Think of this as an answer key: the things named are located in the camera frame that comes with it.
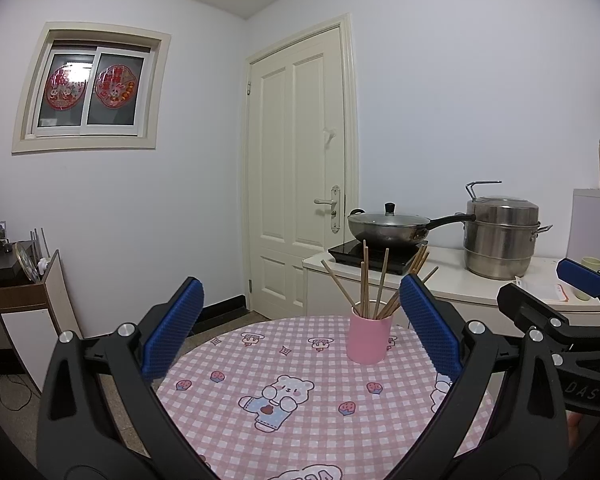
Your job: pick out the pink cup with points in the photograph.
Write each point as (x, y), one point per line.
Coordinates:
(369, 340)

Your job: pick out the pale yellow cup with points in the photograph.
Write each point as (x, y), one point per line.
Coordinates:
(591, 262)

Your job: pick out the bunch of chopsticks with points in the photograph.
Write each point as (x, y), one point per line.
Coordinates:
(364, 280)

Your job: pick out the upright metal rods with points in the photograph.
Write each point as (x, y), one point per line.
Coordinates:
(39, 242)

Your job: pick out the white paper packet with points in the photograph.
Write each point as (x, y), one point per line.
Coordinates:
(540, 289)

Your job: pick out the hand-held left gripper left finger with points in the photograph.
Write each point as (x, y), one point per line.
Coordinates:
(175, 330)

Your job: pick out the white door hook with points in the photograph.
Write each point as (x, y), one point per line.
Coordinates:
(329, 135)

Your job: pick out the white panelled door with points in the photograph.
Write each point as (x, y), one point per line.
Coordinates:
(300, 160)

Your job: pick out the glass wok lid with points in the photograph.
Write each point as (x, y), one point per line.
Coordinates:
(387, 217)

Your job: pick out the white kitchen cabinet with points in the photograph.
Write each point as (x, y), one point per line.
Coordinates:
(460, 285)

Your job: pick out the person's right hand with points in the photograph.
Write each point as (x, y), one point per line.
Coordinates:
(575, 430)

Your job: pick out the pink checked tablecloth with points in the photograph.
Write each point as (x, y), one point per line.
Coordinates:
(305, 360)

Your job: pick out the cream framed window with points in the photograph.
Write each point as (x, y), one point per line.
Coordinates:
(90, 87)

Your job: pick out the black induction cooktop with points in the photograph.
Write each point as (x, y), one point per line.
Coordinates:
(350, 255)

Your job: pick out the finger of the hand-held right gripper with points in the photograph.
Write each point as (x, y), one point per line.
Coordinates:
(582, 277)
(525, 305)

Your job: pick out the white mini fridge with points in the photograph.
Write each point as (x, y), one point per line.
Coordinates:
(592, 225)

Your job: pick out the dark wooden side desk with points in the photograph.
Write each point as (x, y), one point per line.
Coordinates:
(35, 340)

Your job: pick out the stainless steel steamer pot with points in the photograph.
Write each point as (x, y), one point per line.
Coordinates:
(500, 240)

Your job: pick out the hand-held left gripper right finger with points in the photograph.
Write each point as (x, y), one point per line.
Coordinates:
(430, 330)

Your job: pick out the red paper window decoration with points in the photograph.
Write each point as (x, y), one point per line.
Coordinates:
(66, 87)
(115, 87)

